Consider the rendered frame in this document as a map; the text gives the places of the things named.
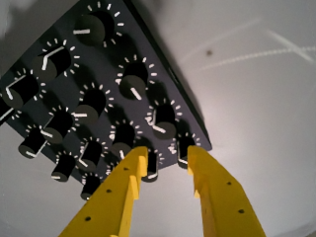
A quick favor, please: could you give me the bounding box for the black knob box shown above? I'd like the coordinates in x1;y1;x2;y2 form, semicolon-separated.
0;0;213;200

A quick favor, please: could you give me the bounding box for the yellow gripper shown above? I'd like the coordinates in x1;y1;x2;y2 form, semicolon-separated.
57;146;267;237

